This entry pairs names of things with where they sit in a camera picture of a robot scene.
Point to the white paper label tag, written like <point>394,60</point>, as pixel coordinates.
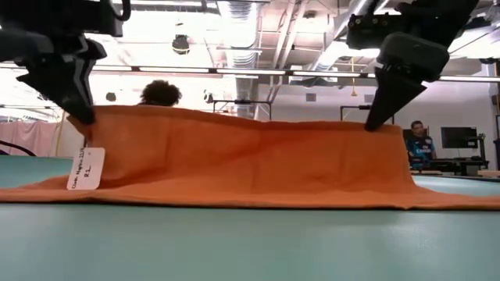
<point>86,168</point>

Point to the small black round fixture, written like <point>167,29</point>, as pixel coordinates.
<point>111,97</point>

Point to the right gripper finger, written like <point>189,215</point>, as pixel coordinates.
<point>390,97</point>

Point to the black ceiling dome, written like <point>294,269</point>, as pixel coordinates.
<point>181,44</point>

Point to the person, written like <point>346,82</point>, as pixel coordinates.
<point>420,148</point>
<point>160,93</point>

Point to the silver ventilation duct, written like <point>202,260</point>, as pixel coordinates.
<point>240,23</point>

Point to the small black hanging fixture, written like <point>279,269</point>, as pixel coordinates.
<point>208,97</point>

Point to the green table mat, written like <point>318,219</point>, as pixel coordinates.
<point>250,246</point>

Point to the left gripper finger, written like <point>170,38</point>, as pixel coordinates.
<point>95,52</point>
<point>62,78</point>

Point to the black computer monitor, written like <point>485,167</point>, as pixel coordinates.
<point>459,136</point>

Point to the pink curtain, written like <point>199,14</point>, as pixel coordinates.
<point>27,136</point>

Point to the black desk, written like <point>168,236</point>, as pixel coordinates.
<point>461,164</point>

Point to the grey wall vent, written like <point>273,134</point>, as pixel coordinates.
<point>310,97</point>
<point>369,98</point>

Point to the long ceiling light bar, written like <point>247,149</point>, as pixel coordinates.
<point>250,71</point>

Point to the orange towel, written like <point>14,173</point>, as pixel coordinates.
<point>254,164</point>

